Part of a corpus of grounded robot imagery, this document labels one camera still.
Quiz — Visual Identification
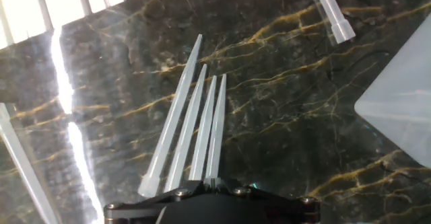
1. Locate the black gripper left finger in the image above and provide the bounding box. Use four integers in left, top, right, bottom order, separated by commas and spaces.
103, 179, 209, 224

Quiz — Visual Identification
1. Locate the large clear pipette tip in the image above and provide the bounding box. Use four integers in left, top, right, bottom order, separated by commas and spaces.
164, 63, 208, 193
188, 75, 218, 182
308, 0, 356, 45
0, 102, 61, 224
204, 73, 228, 180
137, 34, 203, 198

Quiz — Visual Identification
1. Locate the black marble mat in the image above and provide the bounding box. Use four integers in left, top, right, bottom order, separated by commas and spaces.
0, 0, 431, 224

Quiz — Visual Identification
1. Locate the green pipette tip holder box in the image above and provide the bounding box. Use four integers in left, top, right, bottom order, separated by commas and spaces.
354, 13, 431, 170

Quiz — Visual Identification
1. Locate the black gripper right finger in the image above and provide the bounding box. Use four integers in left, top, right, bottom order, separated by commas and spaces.
218, 178, 321, 224

